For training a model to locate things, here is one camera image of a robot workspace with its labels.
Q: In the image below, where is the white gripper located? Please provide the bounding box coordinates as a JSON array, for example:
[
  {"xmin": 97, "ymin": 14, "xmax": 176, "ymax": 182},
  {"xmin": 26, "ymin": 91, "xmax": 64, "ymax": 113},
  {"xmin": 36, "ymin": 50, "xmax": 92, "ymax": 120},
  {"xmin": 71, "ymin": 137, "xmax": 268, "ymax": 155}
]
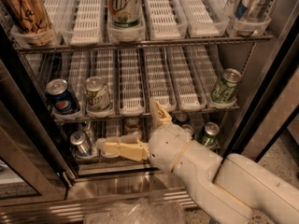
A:
[{"xmin": 95, "ymin": 97, "xmax": 192, "ymax": 173}]

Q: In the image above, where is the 7up can shelf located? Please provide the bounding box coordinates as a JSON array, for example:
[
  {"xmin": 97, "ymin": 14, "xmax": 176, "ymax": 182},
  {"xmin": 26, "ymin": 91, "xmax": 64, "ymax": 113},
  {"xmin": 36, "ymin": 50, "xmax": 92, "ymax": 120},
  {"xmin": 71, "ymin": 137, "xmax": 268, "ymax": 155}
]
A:
[
  {"xmin": 107, "ymin": 0, "xmax": 141, "ymax": 29},
  {"xmin": 85, "ymin": 77, "xmax": 110, "ymax": 112}
]

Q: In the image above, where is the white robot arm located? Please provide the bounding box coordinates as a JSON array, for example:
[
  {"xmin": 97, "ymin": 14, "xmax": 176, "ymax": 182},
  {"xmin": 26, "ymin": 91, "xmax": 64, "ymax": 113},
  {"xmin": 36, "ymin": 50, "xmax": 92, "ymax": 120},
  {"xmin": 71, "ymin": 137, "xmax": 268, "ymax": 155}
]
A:
[{"xmin": 97, "ymin": 99, "xmax": 299, "ymax": 224}]

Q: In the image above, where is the orange can bottom front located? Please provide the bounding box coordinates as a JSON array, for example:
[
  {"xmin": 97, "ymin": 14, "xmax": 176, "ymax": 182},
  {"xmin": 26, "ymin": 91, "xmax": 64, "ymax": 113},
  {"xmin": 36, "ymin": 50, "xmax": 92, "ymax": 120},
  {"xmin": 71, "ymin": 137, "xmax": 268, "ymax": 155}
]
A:
[{"xmin": 127, "ymin": 128, "xmax": 143, "ymax": 140}]

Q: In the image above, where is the orange can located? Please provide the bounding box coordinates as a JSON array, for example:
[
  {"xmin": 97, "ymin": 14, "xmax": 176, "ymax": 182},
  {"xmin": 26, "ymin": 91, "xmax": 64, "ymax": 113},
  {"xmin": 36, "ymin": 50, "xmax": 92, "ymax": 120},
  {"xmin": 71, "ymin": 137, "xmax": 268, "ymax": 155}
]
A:
[
  {"xmin": 127, "ymin": 128, "xmax": 143, "ymax": 140},
  {"xmin": 124, "ymin": 118, "xmax": 142, "ymax": 131}
]

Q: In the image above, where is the orange can bottom rear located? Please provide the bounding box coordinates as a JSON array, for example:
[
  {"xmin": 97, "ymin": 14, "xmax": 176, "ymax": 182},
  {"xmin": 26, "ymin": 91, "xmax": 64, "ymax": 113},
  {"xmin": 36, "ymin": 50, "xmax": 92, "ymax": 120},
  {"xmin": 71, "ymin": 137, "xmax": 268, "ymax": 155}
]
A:
[{"xmin": 124, "ymin": 118, "xmax": 142, "ymax": 131}]

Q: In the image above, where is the dark can bottom rear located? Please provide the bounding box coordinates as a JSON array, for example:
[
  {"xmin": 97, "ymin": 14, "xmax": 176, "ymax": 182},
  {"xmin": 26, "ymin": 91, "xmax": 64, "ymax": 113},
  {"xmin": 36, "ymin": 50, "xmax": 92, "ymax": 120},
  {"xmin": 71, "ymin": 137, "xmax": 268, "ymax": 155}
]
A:
[{"xmin": 172, "ymin": 113, "xmax": 190, "ymax": 126}]

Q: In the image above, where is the dark can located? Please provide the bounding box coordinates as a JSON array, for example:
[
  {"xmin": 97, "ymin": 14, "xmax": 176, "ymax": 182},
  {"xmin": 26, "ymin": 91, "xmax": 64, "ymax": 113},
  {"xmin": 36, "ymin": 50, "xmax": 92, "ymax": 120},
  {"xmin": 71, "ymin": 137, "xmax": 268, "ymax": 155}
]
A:
[
  {"xmin": 181, "ymin": 124, "xmax": 194, "ymax": 138},
  {"xmin": 172, "ymin": 113, "xmax": 190, "ymax": 126}
]

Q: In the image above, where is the dark can bottom front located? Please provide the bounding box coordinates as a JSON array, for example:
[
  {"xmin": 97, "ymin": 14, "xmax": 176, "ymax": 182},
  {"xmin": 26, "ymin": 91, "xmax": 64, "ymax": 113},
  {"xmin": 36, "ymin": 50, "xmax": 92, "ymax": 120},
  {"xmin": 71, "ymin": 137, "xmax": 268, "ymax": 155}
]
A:
[{"xmin": 181, "ymin": 124, "xmax": 194, "ymax": 138}]

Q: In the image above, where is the silver can bottom left rear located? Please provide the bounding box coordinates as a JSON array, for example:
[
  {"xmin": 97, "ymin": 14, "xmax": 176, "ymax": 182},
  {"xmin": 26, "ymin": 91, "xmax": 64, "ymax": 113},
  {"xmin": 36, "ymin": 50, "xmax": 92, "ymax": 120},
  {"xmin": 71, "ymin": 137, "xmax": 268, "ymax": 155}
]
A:
[{"xmin": 78, "ymin": 121, "xmax": 96, "ymax": 145}]

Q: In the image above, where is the green can bottom right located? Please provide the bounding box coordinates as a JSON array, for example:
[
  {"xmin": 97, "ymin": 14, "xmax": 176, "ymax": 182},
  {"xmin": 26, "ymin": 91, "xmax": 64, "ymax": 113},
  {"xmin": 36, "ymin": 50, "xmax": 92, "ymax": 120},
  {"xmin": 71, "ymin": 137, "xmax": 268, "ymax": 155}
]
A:
[{"xmin": 197, "ymin": 122, "xmax": 220, "ymax": 148}]

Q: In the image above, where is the green can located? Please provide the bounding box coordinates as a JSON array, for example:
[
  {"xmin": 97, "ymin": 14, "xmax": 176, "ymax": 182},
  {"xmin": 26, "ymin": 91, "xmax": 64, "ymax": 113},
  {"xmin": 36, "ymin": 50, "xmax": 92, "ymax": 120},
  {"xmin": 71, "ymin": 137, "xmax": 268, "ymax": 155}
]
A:
[
  {"xmin": 210, "ymin": 68, "xmax": 242, "ymax": 104},
  {"xmin": 197, "ymin": 122, "xmax": 220, "ymax": 148}
]

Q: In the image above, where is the silver can bottom left front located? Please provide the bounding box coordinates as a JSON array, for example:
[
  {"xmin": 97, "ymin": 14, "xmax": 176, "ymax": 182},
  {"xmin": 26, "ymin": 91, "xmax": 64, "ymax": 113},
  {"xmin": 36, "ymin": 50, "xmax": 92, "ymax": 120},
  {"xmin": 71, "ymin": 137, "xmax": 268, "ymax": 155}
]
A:
[{"xmin": 70, "ymin": 131, "xmax": 92, "ymax": 157}]

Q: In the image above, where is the green can middle right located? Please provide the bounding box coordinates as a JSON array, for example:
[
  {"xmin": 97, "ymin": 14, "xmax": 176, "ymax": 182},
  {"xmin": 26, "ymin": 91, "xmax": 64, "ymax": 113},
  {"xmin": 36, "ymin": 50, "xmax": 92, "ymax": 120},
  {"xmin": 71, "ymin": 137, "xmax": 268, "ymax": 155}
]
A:
[{"xmin": 210, "ymin": 68, "xmax": 242, "ymax": 104}]

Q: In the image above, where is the Pepsi can middle shelf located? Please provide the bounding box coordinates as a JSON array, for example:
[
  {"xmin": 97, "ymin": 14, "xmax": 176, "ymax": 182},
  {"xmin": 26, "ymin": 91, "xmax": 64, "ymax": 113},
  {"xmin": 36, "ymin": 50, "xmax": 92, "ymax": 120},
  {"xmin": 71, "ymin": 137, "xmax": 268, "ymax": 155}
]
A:
[{"xmin": 46, "ymin": 78, "xmax": 80, "ymax": 115}]

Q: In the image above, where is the fridge glass door left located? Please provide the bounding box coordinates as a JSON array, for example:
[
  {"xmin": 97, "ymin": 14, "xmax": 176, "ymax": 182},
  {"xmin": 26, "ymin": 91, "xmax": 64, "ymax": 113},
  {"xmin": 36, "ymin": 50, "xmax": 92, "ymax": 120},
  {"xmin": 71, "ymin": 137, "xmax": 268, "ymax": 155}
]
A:
[{"xmin": 0, "ymin": 26, "xmax": 76, "ymax": 206}]

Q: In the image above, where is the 7up can top shelf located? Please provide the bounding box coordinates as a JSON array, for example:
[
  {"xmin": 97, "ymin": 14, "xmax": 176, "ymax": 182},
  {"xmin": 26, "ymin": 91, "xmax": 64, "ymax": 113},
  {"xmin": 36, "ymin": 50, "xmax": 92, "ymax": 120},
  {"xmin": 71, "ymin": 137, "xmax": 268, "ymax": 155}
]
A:
[{"xmin": 107, "ymin": 0, "xmax": 141, "ymax": 29}]

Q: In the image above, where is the LaCroix can top shelf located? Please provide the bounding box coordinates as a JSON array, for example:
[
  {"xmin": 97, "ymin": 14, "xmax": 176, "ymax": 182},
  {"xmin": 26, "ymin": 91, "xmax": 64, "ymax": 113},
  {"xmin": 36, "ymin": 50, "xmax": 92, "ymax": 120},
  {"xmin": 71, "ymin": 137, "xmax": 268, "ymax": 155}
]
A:
[{"xmin": 1, "ymin": 0, "xmax": 55, "ymax": 47}]

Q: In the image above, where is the blue silver can top right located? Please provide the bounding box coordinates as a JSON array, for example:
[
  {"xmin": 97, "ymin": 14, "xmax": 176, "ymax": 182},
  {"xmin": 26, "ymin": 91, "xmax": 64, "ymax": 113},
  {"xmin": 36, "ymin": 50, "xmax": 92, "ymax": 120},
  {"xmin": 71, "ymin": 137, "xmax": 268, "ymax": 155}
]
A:
[{"xmin": 224, "ymin": 0, "xmax": 271, "ymax": 37}]

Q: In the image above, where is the middle wire shelf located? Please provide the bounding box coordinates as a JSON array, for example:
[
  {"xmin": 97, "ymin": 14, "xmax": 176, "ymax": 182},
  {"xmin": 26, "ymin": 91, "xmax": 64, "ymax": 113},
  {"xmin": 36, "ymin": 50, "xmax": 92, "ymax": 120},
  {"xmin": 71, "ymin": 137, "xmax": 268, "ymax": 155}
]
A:
[{"xmin": 51, "ymin": 105, "xmax": 239, "ymax": 123}]

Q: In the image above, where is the wire shelf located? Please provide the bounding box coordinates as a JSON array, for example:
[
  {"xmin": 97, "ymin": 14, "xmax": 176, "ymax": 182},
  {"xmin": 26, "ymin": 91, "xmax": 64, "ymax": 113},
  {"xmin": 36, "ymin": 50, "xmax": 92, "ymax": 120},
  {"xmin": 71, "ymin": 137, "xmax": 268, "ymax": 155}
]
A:
[
  {"xmin": 16, "ymin": 32, "xmax": 274, "ymax": 54},
  {"xmin": 51, "ymin": 105, "xmax": 239, "ymax": 123}
]

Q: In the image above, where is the top wire shelf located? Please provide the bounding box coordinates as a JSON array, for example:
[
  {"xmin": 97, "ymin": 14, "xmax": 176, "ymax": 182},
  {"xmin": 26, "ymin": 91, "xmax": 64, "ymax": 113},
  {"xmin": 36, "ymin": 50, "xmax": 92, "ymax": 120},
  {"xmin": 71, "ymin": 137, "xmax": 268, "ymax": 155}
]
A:
[{"xmin": 16, "ymin": 32, "xmax": 274, "ymax": 54}]

